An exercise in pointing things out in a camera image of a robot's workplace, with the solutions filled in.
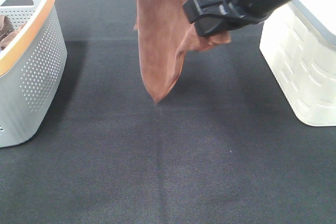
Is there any black table mat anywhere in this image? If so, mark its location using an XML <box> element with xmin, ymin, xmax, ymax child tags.
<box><xmin>1</xmin><ymin>0</ymin><xmax>335</xmax><ymax>223</ymax></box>

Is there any grey basket with yellow rim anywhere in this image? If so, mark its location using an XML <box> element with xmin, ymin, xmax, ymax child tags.
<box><xmin>1</xmin><ymin>0</ymin><xmax>67</xmax><ymax>147</ymax></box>

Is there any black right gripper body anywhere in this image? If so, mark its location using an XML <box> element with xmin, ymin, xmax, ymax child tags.
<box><xmin>182</xmin><ymin>0</ymin><xmax>266</xmax><ymax>38</ymax></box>

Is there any brown towel with white tag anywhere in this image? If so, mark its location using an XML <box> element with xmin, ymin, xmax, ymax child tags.
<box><xmin>134</xmin><ymin>0</ymin><xmax>230</xmax><ymax>103</ymax></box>

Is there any white plastic basket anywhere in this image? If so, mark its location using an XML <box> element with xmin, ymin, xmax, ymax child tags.
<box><xmin>259</xmin><ymin>0</ymin><xmax>335</xmax><ymax>126</ymax></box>

